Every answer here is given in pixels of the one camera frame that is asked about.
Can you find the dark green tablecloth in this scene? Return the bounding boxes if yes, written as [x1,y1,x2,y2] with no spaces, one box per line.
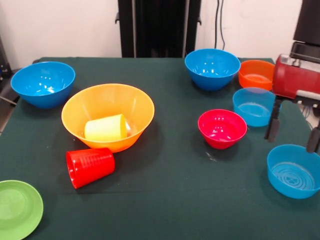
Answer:
[0,56,320,240]

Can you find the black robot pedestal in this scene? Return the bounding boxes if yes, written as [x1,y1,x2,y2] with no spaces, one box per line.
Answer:
[115,0,203,59]

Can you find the black stand base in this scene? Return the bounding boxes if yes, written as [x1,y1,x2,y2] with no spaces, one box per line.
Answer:
[0,72,21,106]

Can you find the blue cable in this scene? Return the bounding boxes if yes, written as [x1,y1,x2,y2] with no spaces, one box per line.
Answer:
[301,103,318,121]

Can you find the orange bowl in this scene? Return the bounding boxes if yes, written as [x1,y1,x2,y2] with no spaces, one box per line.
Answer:
[238,59,276,92]

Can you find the black wall cable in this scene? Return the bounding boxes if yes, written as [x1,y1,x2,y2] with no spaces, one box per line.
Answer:
[214,0,227,51]

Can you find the red cup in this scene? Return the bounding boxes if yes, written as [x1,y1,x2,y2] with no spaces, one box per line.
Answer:
[65,147,116,190]

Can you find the large blue bowl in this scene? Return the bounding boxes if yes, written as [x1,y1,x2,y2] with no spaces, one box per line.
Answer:
[10,61,76,110]
[184,48,242,92]

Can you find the pink bowl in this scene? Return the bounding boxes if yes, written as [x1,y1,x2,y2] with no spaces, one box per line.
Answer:
[197,109,248,150]

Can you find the large yellow bowl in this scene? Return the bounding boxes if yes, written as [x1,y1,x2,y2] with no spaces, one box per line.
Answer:
[61,83,155,154]

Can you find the yellow cup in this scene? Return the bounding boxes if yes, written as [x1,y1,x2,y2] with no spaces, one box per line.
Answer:
[84,113,128,141]

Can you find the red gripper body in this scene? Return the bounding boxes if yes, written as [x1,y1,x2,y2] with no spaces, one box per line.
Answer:
[271,53,320,108]

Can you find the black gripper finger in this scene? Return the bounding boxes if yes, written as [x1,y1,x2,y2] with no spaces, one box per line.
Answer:
[306,126,320,154]
[264,96,282,143]

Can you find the small blue bowl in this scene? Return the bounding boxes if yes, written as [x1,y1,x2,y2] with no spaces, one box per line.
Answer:
[266,144,320,200]
[232,87,282,128]

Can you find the green bowl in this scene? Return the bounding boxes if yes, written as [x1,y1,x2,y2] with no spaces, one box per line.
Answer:
[0,180,44,240]

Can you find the black equipment case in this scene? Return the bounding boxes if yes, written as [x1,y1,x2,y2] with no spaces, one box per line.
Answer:
[0,34,13,80]

